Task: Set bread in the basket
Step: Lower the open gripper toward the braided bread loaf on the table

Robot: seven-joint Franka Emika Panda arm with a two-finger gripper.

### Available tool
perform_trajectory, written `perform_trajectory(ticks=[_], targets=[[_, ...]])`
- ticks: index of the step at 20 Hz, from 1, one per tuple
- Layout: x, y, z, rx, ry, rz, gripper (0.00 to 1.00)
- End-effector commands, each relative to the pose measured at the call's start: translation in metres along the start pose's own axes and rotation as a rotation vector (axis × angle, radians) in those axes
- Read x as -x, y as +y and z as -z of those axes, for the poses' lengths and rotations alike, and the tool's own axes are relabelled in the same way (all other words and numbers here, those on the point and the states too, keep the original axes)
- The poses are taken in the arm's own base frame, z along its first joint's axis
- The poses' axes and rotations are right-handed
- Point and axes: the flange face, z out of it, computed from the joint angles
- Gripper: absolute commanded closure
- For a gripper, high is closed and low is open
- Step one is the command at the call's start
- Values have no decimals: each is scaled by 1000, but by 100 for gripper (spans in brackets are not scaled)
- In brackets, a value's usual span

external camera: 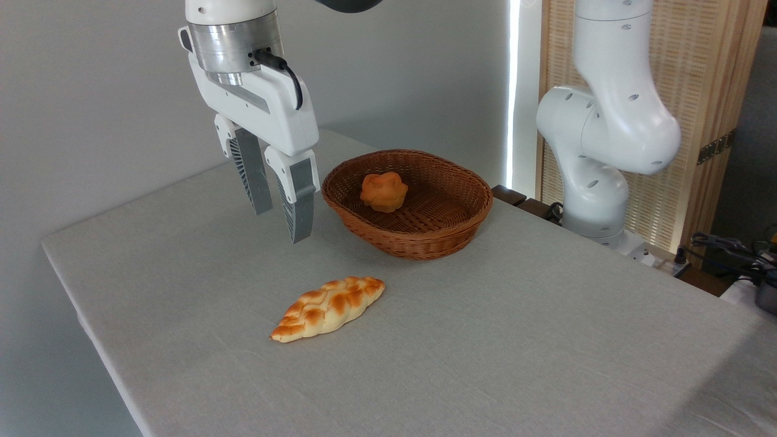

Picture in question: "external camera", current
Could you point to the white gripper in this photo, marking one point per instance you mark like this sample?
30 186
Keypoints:
276 112

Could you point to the braided golden bread loaf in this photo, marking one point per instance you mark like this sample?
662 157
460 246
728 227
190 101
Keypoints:
328 308

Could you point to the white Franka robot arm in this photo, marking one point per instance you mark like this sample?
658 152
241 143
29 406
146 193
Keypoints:
613 127

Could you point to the orange muffin bread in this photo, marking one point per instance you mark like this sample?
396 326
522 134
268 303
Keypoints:
383 191

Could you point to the brown wicker basket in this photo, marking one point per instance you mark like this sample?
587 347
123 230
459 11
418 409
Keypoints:
425 227

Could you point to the grey tablecloth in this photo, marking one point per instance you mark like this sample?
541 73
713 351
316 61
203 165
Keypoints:
425 340

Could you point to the dark wooden side table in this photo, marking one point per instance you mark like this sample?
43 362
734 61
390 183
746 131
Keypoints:
516 197

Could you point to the wooden bamboo folding screen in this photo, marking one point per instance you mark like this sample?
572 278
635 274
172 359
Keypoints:
710 79

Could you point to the dark grey metal pot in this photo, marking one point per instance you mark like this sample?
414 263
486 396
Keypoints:
768 294

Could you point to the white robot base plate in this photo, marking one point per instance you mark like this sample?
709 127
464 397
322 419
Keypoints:
634 249

